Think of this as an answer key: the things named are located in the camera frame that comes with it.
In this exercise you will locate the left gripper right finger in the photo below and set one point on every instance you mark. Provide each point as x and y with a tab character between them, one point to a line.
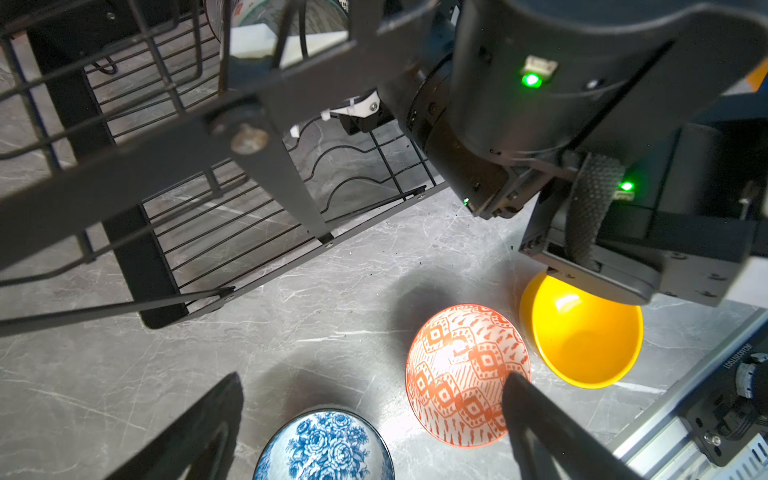
547	443

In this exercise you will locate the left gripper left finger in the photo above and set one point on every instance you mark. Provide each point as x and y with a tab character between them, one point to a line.
198	445

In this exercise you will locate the orange patterned bowl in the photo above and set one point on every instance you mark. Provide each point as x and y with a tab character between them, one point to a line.
455	373

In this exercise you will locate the blue floral bowl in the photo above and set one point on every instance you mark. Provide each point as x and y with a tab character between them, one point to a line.
326	443

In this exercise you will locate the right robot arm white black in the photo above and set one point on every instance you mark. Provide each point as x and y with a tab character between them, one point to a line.
619	122

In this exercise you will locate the yellow bowl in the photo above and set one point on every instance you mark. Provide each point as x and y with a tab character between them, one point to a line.
585	340

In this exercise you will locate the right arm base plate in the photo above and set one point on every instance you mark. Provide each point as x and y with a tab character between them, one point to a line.
726	411

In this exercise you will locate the black wire dish rack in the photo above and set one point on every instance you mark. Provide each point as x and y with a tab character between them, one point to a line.
171	175

